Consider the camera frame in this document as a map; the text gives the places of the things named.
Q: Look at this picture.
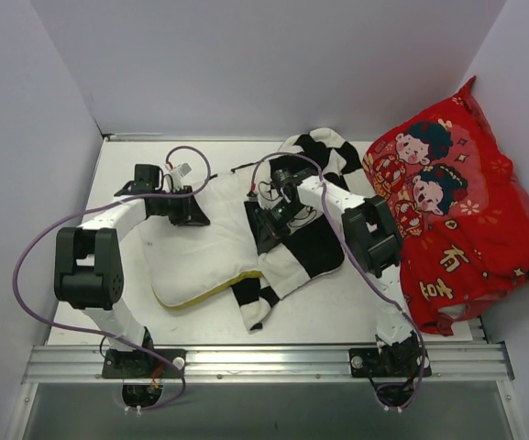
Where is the white pillow yellow edge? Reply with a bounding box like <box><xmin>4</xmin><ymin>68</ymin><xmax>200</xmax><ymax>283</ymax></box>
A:
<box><xmin>138</xmin><ymin>167</ymin><xmax>262</xmax><ymax>309</ymax></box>

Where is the black white checkered pillowcase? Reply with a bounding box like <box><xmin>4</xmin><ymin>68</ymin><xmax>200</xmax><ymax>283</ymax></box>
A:
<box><xmin>231</xmin><ymin>127</ymin><xmax>373</xmax><ymax>332</ymax></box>

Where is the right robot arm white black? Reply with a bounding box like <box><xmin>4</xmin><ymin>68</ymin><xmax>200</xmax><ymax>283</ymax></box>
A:
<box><xmin>247</xmin><ymin>170</ymin><xmax>424</xmax><ymax>375</ymax></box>

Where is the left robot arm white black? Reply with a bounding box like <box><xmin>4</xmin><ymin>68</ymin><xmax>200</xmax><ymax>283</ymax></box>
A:
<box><xmin>54</xmin><ymin>163</ymin><xmax>210</xmax><ymax>377</ymax></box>

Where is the red cartoon print pillow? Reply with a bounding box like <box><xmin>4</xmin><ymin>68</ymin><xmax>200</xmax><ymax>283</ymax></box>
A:
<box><xmin>363</xmin><ymin>82</ymin><xmax>529</xmax><ymax>336</ymax></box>

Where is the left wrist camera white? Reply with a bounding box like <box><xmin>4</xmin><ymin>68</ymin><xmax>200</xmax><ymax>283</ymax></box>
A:
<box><xmin>166</xmin><ymin>163</ymin><xmax>192</xmax><ymax>192</ymax></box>

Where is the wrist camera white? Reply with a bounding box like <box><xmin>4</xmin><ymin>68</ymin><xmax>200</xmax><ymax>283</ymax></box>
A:
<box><xmin>166</xmin><ymin>163</ymin><xmax>192</xmax><ymax>192</ymax></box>
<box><xmin>288</xmin><ymin>206</ymin><xmax>317</xmax><ymax>229</ymax></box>

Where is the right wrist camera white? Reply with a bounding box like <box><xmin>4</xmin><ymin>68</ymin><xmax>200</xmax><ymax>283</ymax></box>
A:
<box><xmin>288</xmin><ymin>206</ymin><xmax>317</xmax><ymax>229</ymax></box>

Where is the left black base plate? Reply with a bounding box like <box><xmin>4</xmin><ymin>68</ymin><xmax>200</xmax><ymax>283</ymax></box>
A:
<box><xmin>101</xmin><ymin>349</ymin><xmax>179</xmax><ymax>380</ymax></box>

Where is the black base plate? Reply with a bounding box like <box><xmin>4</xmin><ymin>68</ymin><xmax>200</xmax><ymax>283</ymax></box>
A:
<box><xmin>101</xmin><ymin>349</ymin><xmax>179</xmax><ymax>380</ymax></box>
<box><xmin>348</xmin><ymin>346</ymin><xmax>422</xmax><ymax>379</ymax></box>

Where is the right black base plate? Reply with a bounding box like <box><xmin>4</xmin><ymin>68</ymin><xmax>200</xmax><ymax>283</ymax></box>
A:
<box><xmin>348</xmin><ymin>346</ymin><xmax>422</xmax><ymax>379</ymax></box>

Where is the aluminium mounting rail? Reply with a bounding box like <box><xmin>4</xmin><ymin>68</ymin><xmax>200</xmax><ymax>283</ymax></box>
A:
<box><xmin>23</xmin><ymin>341</ymin><xmax>514</xmax><ymax>385</ymax></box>

